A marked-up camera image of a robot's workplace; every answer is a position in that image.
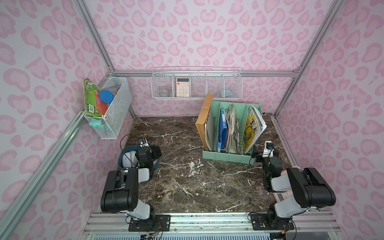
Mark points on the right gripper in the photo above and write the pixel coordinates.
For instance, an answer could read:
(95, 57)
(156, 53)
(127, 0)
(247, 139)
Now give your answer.
(270, 162)

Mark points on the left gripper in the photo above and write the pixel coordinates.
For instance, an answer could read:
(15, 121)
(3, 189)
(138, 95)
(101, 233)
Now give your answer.
(146, 151)

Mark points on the teal storage box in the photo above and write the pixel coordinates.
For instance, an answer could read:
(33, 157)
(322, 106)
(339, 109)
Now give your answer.
(128, 149)

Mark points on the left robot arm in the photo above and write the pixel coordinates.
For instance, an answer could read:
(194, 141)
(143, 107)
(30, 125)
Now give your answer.
(121, 193)

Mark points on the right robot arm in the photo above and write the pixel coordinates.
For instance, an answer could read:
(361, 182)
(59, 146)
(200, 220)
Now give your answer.
(309, 189)

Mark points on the white logo computer mouse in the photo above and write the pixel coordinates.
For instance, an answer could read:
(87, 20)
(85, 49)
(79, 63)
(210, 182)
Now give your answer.
(129, 160)

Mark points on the pink case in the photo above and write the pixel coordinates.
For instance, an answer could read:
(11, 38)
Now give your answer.
(283, 195)

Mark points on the yellow comic book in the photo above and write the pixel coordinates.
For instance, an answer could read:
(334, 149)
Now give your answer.
(254, 127)

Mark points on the stack of magazines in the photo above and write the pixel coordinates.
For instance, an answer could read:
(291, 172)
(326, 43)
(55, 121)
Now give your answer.
(233, 139)

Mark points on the white mesh side basket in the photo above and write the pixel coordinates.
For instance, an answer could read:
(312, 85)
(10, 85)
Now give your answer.
(117, 110)

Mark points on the green file organizer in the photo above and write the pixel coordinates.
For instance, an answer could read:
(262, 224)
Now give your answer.
(241, 112)

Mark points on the blue folder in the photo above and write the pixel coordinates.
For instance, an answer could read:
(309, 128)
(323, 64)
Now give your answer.
(222, 131)

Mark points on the mint green clip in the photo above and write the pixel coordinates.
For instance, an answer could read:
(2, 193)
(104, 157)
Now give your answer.
(96, 123)

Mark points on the brown cardboard notebook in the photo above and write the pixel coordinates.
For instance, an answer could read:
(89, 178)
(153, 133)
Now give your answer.
(204, 123)

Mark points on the clear tape roll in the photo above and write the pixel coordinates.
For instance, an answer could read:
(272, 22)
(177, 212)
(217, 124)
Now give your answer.
(165, 93)

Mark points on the blue round lid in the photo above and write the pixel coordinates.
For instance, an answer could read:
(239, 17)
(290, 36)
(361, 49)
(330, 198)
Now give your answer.
(106, 96)

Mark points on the green packaged card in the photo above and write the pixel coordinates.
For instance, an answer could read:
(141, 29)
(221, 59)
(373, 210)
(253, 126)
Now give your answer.
(93, 104)

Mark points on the pink calculator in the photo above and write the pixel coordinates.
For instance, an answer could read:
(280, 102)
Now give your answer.
(183, 87)

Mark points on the grey small cup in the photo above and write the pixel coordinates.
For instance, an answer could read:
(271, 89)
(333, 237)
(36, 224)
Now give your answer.
(226, 93)

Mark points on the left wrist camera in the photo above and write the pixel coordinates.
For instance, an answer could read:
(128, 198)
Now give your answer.
(143, 143)

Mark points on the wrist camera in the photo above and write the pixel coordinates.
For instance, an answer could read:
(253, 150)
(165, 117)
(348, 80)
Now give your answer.
(268, 151)
(143, 143)

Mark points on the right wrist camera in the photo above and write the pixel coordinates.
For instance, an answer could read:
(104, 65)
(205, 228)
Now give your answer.
(268, 151)

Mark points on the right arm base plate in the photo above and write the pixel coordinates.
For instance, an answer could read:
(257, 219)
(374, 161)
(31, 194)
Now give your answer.
(266, 222)

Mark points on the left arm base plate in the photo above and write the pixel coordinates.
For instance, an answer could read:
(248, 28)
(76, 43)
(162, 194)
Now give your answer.
(152, 224)

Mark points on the white wire wall basket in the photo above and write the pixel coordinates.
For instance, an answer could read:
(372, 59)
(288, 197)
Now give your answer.
(202, 82)

